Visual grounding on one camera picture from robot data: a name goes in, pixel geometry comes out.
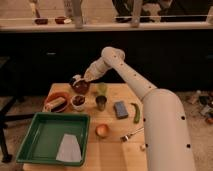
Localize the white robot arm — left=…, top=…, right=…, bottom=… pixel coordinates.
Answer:
left=84, top=47, right=196, bottom=171

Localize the purple bowl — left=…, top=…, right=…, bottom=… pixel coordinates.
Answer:
left=70, top=80, right=90, bottom=94

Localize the white bowl with food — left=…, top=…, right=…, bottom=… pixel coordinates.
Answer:
left=70, top=95, right=85, bottom=112

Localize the white scrub brush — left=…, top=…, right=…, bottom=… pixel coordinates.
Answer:
left=45, top=97, right=66, bottom=111

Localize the orange small bowl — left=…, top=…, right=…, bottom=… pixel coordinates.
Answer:
left=95, top=124, right=109, bottom=138

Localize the brown bowl on shelf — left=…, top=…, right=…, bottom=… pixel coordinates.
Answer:
left=55, top=16, right=67, bottom=24

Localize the dark red bowl on shelf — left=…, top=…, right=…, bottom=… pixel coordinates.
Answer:
left=35, top=18, right=48, bottom=25

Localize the green plastic cup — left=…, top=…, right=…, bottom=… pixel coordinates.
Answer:
left=97, top=82, right=107, bottom=95

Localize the metal cup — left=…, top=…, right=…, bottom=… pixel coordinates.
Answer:
left=95, top=95, right=107, bottom=111

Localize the orange plate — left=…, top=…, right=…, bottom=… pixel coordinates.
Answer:
left=44, top=92, right=70, bottom=113

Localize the blue sponge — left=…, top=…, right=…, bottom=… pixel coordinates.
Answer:
left=114, top=101, right=128, bottom=119

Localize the green pepper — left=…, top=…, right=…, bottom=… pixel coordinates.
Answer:
left=131, top=103, right=140, bottom=124

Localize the silver fork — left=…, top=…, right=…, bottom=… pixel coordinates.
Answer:
left=120, top=127, right=144, bottom=142

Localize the grey folded cloth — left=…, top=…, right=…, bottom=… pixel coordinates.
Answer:
left=56, top=134, right=82, bottom=162

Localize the green plastic tray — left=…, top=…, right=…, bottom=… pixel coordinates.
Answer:
left=16, top=112, right=90, bottom=167

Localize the yellow banana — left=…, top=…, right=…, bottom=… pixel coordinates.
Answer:
left=140, top=144, right=146, bottom=151

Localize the black chair base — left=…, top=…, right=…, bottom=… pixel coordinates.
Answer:
left=0, top=56, right=36, bottom=164

